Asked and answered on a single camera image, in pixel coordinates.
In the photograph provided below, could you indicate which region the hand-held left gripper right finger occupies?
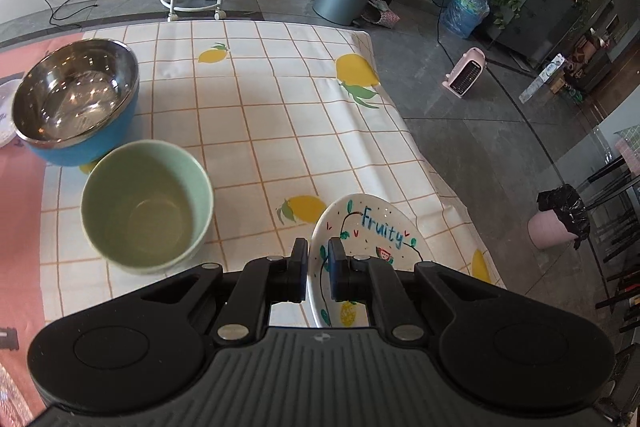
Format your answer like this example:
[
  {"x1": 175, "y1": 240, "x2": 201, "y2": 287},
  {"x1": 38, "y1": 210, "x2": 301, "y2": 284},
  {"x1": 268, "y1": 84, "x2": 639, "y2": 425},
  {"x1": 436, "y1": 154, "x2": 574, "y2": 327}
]
[{"x1": 327, "y1": 238, "x2": 507, "y2": 345}]

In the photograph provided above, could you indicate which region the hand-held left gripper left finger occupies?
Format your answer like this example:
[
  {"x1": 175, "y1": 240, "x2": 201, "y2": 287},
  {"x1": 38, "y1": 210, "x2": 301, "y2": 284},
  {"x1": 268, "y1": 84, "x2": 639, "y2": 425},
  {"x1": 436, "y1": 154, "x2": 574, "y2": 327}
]
[{"x1": 145, "y1": 237, "x2": 309, "y2": 349}]

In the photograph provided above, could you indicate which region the white fruit-print plate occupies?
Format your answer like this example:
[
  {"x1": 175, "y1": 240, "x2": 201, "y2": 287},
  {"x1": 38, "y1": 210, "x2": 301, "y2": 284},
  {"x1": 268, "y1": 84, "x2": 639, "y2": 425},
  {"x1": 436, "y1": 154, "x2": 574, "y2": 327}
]
[{"x1": 306, "y1": 193, "x2": 426, "y2": 328}]

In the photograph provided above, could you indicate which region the light green bowl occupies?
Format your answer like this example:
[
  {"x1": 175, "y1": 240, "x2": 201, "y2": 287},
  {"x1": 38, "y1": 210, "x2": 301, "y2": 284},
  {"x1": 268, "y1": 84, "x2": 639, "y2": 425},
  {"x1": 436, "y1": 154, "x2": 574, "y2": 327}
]
[{"x1": 81, "y1": 139, "x2": 216, "y2": 276}]

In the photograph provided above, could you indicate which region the blue steel-lined bowl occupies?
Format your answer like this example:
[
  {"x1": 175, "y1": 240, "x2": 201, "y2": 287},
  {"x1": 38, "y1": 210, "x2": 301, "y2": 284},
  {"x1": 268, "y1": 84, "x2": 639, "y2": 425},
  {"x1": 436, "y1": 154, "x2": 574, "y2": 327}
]
[{"x1": 11, "y1": 38, "x2": 140, "y2": 168}]

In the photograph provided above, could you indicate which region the small white patterned bowl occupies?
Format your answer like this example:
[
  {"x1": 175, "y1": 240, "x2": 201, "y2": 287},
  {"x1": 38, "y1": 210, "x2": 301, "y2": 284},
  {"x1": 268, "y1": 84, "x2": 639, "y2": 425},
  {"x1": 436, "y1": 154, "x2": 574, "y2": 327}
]
[{"x1": 0, "y1": 79, "x2": 23, "y2": 148}]

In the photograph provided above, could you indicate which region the pink bin with black bag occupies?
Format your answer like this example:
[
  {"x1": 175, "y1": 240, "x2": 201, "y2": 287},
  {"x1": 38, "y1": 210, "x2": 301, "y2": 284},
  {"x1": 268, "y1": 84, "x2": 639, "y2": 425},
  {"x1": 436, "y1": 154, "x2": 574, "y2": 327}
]
[{"x1": 528, "y1": 184, "x2": 591, "y2": 250}]

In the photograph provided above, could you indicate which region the pink space heater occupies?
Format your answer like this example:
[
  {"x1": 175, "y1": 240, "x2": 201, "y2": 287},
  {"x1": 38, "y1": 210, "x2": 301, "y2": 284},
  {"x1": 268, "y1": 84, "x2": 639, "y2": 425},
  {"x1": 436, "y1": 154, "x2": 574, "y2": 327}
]
[{"x1": 441, "y1": 48, "x2": 487, "y2": 98}]

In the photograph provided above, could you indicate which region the woven patterned bag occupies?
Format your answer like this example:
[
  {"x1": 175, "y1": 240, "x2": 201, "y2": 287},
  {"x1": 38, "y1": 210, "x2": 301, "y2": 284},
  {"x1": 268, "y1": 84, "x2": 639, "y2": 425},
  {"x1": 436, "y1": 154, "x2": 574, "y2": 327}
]
[{"x1": 367, "y1": 0, "x2": 401, "y2": 28}]

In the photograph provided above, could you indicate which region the pink printed table cloth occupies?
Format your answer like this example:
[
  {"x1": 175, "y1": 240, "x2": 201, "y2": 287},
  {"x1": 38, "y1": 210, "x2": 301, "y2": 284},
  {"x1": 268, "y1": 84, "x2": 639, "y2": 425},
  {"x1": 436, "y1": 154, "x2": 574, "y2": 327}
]
[{"x1": 0, "y1": 32, "x2": 96, "y2": 423}]

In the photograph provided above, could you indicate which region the long white carton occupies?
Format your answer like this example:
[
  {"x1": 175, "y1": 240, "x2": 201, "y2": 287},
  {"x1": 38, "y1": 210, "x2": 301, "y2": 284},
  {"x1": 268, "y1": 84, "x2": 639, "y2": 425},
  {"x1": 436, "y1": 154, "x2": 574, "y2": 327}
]
[{"x1": 519, "y1": 54, "x2": 566, "y2": 105}]

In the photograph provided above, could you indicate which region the blue water jug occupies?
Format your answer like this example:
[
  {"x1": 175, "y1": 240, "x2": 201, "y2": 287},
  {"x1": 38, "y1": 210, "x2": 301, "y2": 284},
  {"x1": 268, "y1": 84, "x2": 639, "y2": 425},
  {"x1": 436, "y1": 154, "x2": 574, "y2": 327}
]
[{"x1": 442, "y1": 0, "x2": 496, "y2": 38}]

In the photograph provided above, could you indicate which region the black floor cable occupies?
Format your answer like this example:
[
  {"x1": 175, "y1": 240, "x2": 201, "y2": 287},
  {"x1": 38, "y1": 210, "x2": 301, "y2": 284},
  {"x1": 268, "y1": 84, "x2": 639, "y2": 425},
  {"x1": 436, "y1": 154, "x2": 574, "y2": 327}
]
[{"x1": 430, "y1": 0, "x2": 546, "y2": 80}]

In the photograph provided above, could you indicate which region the black metal chair frame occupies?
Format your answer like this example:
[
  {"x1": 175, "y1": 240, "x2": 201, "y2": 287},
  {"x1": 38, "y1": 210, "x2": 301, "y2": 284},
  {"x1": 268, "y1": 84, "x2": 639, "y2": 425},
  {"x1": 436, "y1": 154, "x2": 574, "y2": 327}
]
[{"x1": 575, "y1": 154, "x2": 640, "y2": 338}]

